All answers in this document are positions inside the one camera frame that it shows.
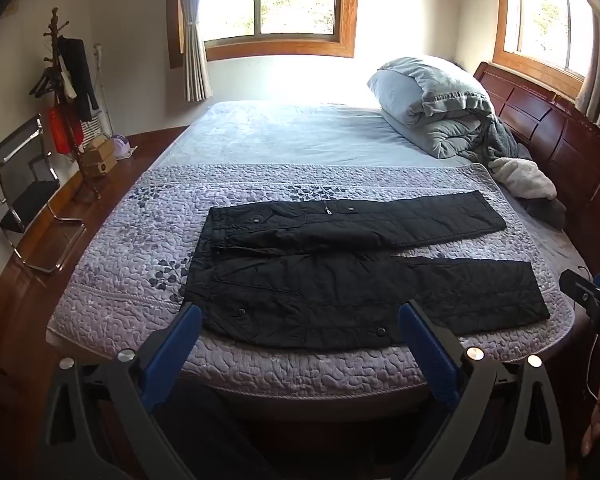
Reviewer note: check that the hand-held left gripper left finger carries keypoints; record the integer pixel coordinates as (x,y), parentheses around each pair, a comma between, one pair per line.
(172,355)

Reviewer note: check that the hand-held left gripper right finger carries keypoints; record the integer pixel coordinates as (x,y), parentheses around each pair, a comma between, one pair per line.
(425,350)

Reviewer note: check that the black pants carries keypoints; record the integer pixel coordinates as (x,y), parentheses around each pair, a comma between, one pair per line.
(305,280)

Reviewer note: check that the purple quilted bedspread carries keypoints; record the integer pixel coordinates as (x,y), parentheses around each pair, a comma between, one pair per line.
(130,260)

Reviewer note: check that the white fleece blanket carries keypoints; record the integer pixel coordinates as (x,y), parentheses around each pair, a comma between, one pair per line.
(525,175)

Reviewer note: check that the wooden headboard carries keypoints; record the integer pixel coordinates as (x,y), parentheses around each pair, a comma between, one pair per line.
(555,130)

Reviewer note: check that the dark grey blanket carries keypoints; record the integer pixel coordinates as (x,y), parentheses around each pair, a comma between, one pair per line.
(502,140)

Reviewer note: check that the cardboard box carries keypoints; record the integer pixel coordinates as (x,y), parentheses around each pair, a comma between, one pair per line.
(101,165)
(100,147)

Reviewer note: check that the wooden coat rack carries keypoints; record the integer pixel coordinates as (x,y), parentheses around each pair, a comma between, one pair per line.
(87,170)

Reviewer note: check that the purple and white appliance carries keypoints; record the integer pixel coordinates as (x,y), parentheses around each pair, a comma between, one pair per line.
(122,147)

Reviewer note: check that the striped cloth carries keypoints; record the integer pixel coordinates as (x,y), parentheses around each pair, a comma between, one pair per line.
(92,132)

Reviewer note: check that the grey folded duvet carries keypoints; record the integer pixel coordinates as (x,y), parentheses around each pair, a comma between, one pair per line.
(430,100)

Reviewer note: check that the red hanging bag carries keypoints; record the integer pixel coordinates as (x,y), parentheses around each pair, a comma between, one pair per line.
(62,127)

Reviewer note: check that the bed with grey sheet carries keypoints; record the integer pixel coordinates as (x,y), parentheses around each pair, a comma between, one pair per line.
(290,130)

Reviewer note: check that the narrow wooden-framed window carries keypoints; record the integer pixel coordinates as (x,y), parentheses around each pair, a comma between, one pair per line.
(545,15)

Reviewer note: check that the black clothes hanger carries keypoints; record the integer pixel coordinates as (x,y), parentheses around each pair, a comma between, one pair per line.
(42,85)

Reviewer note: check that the beige tied curtain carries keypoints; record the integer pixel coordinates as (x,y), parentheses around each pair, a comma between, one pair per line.
(192,35)

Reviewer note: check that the wide wooden-framed window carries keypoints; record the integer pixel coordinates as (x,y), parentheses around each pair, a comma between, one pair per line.
(275,0)

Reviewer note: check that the white wall pipe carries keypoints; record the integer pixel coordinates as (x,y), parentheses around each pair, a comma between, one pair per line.
(102,85)

